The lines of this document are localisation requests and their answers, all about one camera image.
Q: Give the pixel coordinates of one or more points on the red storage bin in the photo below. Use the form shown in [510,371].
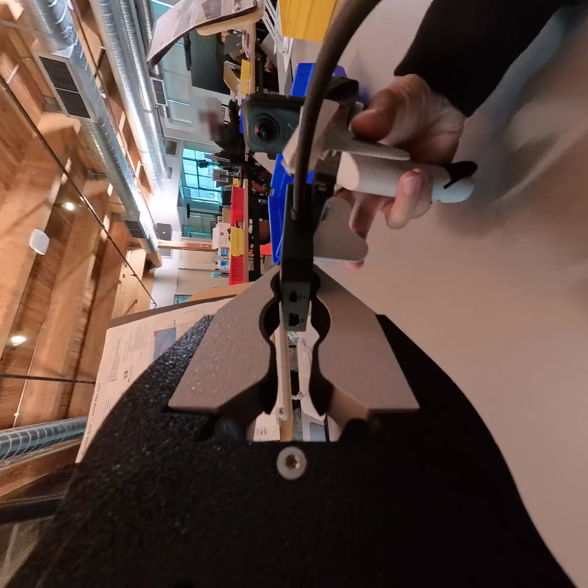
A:
[238,271]
[238,206]

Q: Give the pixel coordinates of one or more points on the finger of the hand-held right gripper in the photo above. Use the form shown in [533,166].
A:
[328,124]
[340,234]

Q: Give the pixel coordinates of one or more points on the person's right hand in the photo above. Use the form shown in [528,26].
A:
[413,119]

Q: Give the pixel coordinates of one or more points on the person's right forearm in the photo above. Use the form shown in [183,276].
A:
[482,46]

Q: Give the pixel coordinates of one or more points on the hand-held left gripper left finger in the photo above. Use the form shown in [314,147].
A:
[220,358]

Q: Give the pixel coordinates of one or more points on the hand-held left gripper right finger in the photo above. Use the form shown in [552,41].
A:
[367,363]

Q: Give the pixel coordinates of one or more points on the silver ventilation duct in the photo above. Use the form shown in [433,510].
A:
[124,69]
[36,436]
[105,147]

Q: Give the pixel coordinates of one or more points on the small yellow storage bin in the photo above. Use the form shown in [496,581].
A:
[236,241]

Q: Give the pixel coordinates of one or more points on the white ceiling access point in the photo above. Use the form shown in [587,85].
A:
[39,242]

